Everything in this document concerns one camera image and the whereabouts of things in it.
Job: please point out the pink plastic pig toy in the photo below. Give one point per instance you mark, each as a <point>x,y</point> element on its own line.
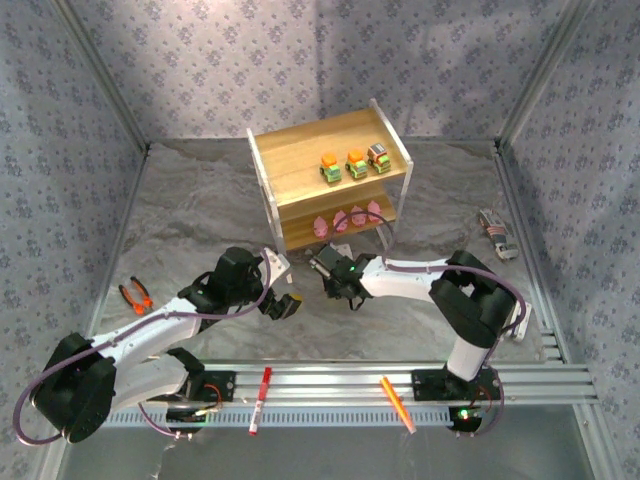
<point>357,220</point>
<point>320,227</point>
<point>374,206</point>
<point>340,222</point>

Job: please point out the orange-topped green toy truck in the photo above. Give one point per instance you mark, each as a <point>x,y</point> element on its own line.
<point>331,170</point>
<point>356,165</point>

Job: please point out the grey-topped green toy truck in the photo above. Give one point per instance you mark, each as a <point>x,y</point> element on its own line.
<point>379,159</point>

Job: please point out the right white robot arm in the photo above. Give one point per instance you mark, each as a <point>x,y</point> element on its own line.
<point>400,277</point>

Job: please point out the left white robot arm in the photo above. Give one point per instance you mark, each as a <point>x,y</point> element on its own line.
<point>150,325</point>

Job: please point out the red whiteboard marker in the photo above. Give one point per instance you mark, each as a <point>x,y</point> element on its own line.
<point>260,400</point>

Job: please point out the orange pen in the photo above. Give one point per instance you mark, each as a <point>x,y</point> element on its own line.
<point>397,404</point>

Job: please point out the white toy car with flag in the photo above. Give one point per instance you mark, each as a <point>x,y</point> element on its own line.
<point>497,235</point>

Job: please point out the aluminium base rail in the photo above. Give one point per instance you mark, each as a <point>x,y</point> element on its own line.
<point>325,385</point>

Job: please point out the wooden shelf with white frame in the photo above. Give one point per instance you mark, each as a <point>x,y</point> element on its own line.
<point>300,165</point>

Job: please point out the aluminium table side rail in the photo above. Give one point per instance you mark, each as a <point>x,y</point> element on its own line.
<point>525,225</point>
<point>125,225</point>

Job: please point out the silver metal bracket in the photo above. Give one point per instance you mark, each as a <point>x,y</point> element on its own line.
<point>524,327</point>

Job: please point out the aluminium frame post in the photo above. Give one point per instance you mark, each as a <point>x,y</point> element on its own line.
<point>542,70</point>
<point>104,75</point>

